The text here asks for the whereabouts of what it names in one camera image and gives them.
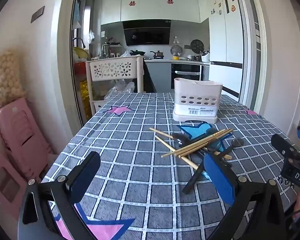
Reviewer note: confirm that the grey checked tablecloth with stars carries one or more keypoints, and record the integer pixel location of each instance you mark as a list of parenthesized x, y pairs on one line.
[(130, 160)]

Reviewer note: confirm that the white refrigerator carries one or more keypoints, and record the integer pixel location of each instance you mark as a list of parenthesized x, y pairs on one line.
[(227, 42)]

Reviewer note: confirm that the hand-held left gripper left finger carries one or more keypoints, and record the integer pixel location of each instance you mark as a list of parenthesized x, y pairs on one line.
[(86, 172)]

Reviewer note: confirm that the white plastic bag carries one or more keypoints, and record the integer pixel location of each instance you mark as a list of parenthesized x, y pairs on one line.
[(125, 54)]

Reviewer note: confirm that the black range hood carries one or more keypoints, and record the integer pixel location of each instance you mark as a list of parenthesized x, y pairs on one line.
[(146, 33)]

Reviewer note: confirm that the beige plastic storage trolley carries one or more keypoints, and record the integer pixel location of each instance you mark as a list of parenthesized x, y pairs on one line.
[(112, 68)]

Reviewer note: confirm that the white rice cooker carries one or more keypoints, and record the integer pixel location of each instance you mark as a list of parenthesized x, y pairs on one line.
[(205, 57)]

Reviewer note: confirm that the yellow green bowl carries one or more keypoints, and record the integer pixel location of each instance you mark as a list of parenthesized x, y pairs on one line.
[(81, 52)]

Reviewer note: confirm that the round metal strainer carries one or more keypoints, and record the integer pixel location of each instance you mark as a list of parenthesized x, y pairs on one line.
[(176, 50)]

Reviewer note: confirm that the black built-in oven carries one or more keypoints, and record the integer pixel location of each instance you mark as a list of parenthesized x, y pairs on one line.
[(186, 78)]

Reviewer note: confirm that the hanging clear plastic bag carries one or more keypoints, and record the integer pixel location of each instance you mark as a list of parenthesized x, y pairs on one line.
[(91, 37)]

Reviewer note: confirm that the grey base cabinet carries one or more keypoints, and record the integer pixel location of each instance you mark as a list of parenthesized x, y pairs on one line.
[(160, 77)]

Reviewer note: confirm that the white wall cabinets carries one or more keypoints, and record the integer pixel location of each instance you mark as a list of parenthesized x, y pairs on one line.
[(150, 10)]

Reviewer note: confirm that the metal wall hook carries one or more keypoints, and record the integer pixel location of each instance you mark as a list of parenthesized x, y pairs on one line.
[(175, 40)]

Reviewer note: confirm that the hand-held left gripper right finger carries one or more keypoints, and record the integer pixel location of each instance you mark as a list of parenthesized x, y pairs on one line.
[(218, 177)]

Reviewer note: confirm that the red plastic basin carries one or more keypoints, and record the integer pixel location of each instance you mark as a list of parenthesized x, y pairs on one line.
[(80, 71)]

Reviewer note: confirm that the round dark steamer rack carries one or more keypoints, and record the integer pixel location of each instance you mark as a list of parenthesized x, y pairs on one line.
[(197, 46)]

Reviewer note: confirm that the pink plastic stool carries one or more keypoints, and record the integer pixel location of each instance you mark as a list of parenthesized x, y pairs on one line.
[(5, 180), (22, 130)]

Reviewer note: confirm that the black wok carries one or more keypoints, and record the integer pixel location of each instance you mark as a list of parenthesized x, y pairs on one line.
[(137, 53)]

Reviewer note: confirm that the cooking pot with lid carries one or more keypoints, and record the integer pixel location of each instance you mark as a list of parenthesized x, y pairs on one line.
[(158, 54)]

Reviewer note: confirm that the kitchen faucet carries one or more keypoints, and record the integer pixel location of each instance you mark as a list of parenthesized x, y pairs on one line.
[(79, 41)]

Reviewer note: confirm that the bag of white balls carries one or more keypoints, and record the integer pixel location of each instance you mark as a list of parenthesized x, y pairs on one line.
[(7, 75)]

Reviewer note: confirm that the beige plastic utensil holder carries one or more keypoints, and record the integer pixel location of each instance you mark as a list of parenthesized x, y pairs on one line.
[(195, 90)]

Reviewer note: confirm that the steel pots on counter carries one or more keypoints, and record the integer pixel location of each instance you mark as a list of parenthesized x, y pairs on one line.
[(193, 58)]

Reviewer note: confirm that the yellow oil bottle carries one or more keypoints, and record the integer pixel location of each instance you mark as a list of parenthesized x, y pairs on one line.
[(85, 97)]

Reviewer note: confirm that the hanging blue plastic bag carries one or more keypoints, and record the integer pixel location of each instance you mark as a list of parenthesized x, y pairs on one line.
[(77, 17)]

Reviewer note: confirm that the grey wall switch panel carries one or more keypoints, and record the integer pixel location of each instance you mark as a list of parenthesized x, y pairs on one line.
[(38, 14)]

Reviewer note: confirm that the group of fridge magnets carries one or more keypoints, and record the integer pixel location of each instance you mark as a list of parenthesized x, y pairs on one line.
[(232, 8)]

